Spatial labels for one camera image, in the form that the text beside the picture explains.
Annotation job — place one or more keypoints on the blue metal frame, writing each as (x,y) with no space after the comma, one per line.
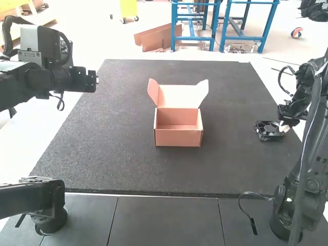
(179,23)
(267,23)

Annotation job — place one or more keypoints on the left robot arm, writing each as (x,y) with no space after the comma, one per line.
(23,79)

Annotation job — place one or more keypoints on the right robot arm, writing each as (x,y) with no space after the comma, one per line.
(310,153)

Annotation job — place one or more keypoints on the wooden pallet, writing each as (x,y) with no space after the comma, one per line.
(15,7)

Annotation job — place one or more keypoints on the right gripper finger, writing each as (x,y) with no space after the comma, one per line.
(285,127)

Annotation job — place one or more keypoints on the coloured ball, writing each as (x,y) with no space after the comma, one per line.
(296,32)

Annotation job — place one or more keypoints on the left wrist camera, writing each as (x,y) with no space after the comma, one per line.
(32,38)

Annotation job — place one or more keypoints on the black square fan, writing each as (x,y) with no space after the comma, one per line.
(269,129)

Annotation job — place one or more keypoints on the cardboard box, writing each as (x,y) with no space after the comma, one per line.
(176,135)

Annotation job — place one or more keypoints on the black mat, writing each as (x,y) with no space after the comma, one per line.
(115,141)

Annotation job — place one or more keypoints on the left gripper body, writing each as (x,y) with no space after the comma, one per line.
(82,79)

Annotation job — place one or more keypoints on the black bags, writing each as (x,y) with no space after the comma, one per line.
(316,11)

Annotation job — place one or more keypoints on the flat cardboard sheets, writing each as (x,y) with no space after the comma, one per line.
(159,37)

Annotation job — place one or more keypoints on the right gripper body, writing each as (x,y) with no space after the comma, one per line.
(292,114)

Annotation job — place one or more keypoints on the yellow wheeled cart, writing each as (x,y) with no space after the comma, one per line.
(128,9)

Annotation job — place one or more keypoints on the dark base panel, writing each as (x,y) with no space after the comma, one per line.
(84,220)
(166,223)
(246,230)

